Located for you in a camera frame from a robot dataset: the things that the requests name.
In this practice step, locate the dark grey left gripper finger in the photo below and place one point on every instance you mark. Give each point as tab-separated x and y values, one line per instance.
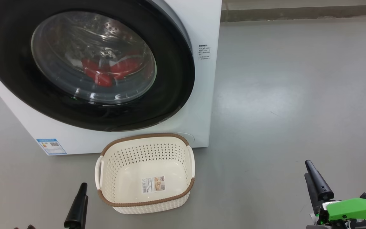
77	206

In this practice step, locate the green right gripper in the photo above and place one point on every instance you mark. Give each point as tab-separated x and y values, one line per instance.
354	210

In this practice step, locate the red and white garment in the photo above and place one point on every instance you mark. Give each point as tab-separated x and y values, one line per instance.
122	68

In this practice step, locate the washing machine door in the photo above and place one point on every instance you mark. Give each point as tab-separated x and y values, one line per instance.
14	63

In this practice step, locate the cream perforated laundry basket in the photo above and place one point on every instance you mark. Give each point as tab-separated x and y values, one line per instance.
129	165

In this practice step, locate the printed product label sticker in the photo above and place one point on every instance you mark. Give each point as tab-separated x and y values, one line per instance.
153	184

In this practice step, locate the white front-load washing machine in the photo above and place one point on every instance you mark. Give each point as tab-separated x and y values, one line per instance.
189	105

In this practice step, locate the blue energy label sticker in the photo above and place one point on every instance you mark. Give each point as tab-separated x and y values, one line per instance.
51	146

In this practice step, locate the round white filter cover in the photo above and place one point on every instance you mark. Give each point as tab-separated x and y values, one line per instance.
188	138

